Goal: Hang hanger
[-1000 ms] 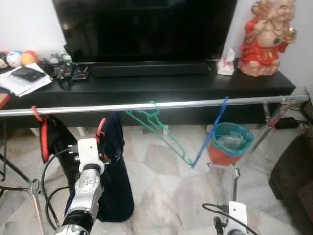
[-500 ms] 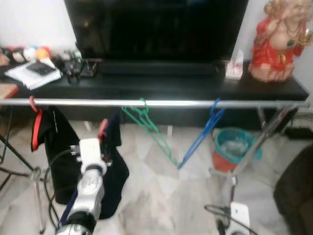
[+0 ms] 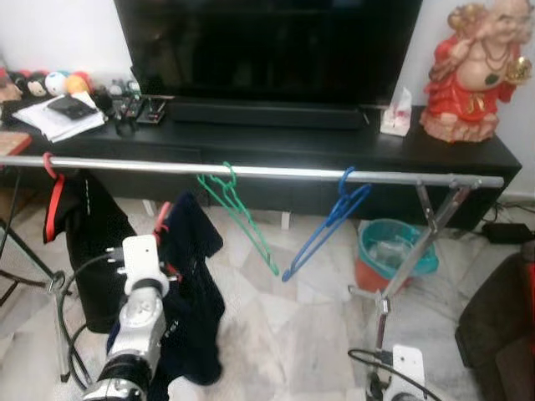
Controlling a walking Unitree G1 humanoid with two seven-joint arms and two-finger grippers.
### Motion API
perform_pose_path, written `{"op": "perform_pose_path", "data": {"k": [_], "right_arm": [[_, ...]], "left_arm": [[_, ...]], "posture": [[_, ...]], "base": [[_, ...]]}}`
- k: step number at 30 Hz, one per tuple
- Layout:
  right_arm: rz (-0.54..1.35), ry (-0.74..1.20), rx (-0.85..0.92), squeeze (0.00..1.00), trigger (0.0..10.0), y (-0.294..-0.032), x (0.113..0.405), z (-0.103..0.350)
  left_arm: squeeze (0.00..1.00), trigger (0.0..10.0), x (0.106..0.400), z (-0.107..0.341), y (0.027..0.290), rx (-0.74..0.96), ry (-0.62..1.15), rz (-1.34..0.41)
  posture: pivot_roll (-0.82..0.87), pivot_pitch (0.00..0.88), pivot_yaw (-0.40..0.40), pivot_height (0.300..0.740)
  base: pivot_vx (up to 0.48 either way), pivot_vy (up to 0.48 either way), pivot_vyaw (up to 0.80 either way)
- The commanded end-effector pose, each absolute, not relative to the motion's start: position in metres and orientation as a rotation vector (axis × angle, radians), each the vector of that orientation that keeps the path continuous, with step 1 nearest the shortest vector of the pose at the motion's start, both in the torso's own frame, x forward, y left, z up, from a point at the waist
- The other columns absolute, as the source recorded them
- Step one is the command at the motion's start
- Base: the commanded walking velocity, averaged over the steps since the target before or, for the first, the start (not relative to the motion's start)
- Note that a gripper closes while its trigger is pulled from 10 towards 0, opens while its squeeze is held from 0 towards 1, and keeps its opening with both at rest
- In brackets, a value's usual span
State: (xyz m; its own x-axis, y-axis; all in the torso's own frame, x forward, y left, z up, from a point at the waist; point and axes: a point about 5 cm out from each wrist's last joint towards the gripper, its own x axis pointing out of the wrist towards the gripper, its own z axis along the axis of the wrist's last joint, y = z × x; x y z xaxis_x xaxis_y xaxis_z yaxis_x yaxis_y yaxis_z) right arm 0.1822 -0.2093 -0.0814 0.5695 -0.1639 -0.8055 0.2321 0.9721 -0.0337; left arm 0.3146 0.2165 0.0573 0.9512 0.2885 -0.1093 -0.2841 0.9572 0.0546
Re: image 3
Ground navy polo shirt red collar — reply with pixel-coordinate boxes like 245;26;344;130
150;192;227;401

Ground salmon pink plastic hanger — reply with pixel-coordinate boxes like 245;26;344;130
152;200;183;281

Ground blue plastic clothes hanger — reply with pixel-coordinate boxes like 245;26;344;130
282;167;373;282

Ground green plastic clothes hanger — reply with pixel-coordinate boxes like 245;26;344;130
196;161;281;277

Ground red plastic clothes hanger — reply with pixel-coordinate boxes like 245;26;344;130
42;152;68;243

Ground black power adapter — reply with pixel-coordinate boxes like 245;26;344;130
483;221;532;245

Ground dark fabric sofa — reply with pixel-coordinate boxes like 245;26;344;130
454;242;535;401

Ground red robed figurine statue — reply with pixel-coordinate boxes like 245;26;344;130
418;0;534;143

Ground white tissue pack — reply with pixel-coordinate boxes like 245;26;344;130
380;86;414;137

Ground orange bin with teal liner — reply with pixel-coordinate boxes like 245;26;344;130
354;219;440;293

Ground black television console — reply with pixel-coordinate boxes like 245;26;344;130
0;92;523;231

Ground silver metal clothes rack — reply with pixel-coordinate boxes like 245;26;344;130
0;155;506;383

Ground black soundbar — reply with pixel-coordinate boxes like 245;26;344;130
170;99;369;130

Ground black flat screen television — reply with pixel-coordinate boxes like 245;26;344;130
113;0;425;108

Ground black polo shirt red collar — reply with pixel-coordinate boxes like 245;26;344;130
43;171;137;335

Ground orange round toy figure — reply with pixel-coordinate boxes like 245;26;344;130
65;72;91;94

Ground black pouch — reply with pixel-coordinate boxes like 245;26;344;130
46;96;99;120

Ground white paper sheets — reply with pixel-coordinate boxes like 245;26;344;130
13;92;108;143

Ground white round toy figure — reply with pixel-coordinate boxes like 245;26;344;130
44;71;68;96

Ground black round toy figure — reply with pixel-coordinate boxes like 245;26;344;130
25;72;48;98

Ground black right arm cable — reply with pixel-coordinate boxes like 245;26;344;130
348;348;444;401

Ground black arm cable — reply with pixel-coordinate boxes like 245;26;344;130
57;253;126;389
348;348;444;401

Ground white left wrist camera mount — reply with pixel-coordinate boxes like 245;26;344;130
117;235;171;293

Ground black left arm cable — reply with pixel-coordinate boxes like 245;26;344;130
57;253;126;389

